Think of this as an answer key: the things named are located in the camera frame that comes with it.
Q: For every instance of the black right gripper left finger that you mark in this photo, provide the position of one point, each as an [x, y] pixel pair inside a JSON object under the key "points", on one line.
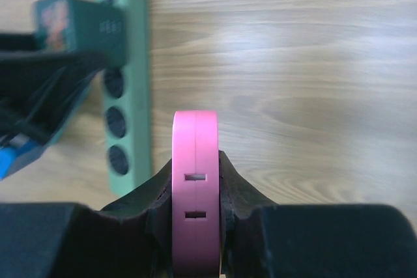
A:
{"points": [[130, 237]]}

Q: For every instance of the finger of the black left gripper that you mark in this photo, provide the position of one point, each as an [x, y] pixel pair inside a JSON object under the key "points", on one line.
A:
{"points": [[39, 88]]}

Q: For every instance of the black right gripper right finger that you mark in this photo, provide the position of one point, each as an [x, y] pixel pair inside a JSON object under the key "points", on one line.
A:
{"points": [[264, 239]]}

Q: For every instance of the dark green dragon adapter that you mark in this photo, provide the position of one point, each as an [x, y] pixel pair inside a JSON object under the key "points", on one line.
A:
{"points": [[81, 25]]}

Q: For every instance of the green power strip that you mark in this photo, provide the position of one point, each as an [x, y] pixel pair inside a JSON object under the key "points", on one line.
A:
{"points": [[127, 104]]}

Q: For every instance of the pink square socket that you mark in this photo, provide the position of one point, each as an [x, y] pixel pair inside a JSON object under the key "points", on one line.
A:
{"points": [[195, 195]]}

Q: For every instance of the blue cube socket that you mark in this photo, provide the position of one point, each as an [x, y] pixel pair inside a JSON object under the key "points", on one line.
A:
{"points": [[15, 158]]}

